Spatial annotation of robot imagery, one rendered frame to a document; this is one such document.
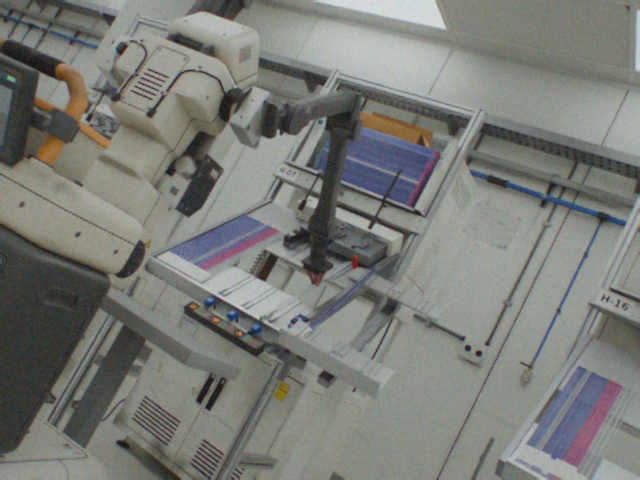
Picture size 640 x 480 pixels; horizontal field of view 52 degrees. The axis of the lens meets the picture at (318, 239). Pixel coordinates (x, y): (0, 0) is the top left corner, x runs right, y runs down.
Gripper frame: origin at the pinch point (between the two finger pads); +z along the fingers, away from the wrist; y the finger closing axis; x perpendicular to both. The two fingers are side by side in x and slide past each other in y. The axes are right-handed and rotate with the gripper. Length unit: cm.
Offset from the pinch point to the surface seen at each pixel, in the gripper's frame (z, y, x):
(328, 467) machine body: 94, -11, -5
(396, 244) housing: -2.4, -8.5, -41.0
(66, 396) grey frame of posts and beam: 45, 60, 69
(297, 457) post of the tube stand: 29, -31, 45
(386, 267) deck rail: 3.3, -10.5, -31.8
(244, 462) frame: 40, -13, 51
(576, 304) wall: 74, -57, -173
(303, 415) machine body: 47, -10, 16
